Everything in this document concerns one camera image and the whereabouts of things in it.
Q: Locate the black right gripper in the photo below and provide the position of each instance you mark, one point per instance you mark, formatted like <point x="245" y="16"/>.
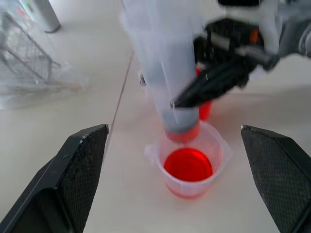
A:
<point x="230" y="38"/>

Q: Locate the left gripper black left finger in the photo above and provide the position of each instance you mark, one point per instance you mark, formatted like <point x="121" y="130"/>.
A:
<point x="48" y="189"/>

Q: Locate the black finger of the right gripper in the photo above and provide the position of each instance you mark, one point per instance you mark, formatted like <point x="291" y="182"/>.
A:
<point x="142" y="79"/>

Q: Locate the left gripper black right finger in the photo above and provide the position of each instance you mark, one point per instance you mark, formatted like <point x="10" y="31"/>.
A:
<point x="279" y="177"/>

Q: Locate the clear plastic graduated cylinder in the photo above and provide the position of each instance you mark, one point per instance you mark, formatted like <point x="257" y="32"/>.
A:
<point x="165" y="60"/>

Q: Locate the clear plastic measuring cup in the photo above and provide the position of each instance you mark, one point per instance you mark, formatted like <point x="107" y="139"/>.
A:
<point x="187" y="188"/>

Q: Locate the clear plastic bag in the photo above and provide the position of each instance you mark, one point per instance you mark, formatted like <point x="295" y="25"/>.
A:
<point x="73" y="75"/>

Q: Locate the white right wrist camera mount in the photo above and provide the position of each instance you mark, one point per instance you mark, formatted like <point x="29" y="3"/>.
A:
<point x="269" y="29"/>

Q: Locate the grey metal post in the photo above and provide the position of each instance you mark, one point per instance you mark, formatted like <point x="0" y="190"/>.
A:
<point x="47" y="17"/>

